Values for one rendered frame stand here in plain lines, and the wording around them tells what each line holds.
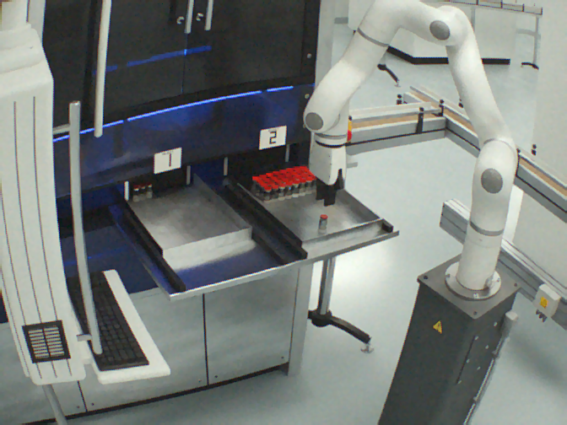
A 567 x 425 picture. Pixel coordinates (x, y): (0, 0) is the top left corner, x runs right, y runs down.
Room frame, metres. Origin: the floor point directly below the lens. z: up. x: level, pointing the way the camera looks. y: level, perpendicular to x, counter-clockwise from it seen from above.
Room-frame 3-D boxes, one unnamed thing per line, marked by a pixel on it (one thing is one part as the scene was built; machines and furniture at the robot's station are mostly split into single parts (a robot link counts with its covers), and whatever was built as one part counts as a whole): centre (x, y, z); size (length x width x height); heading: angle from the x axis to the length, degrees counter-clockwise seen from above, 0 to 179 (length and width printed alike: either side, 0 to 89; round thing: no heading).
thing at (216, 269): (1.77, 0.10, 0.87); 0.70 x 0.48 x 0.02; 124
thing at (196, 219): (1.74, 0.28, 0.90); 0.34 x 0.26 x 0.04; 34
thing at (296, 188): (1.91, -0.02, 0.90); 0.18 x 0.02 x 0.05; 123
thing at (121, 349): (1.32, 0.44, 0.82); 0.40 x 0.14 x 0.02; 29
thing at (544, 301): (1.94, -1.07, 0.50); 0.12 x 0.05 x 0.09; 34
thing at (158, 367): (1.31, 0.46, 0.79); 0.45 x 0.28 x 0.03; 29
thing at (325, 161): (1.73, -0.10, 1.10); 0.10 x 0.08 x 0.11; 34
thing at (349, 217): (1.83, -0.07, 0.90); 0.34 x 0.26 x 0.04; 33
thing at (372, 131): (2.44, -0.30, 0.92); 0.69 x 0.16 x 0.16; 124
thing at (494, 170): (1.51, -0.53, 1.16); 0.19 x 0.12 x 0.24; 157
